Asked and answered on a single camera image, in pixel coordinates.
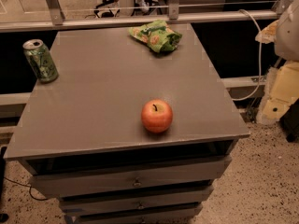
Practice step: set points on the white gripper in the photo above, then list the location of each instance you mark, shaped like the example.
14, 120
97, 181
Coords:
288, 36

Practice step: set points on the green rice chip bag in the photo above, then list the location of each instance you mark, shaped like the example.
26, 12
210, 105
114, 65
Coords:
157, 35

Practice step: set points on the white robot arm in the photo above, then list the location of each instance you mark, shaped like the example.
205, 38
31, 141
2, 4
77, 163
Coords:
286, 45

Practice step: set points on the red apple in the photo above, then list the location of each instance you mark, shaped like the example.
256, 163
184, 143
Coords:
156, 116

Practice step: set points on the middle grey drawer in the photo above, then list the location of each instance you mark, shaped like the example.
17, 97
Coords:
137, 200

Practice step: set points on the grey drawer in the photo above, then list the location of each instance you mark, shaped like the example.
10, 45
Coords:
137, 200
135, 177
153, 215

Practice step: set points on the grey drawer cabinet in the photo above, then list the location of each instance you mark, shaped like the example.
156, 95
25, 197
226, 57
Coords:
89, 118

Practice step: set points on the bottom grey drawer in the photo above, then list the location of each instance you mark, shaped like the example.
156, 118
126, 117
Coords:
153, 215

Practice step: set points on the top grey drawer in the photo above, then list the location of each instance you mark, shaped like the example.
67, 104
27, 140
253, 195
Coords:
135, 177

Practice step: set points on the green soda can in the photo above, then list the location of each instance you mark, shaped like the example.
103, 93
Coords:
38, 56

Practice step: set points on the metal railing frame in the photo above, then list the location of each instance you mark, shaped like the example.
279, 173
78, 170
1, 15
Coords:
42, 15

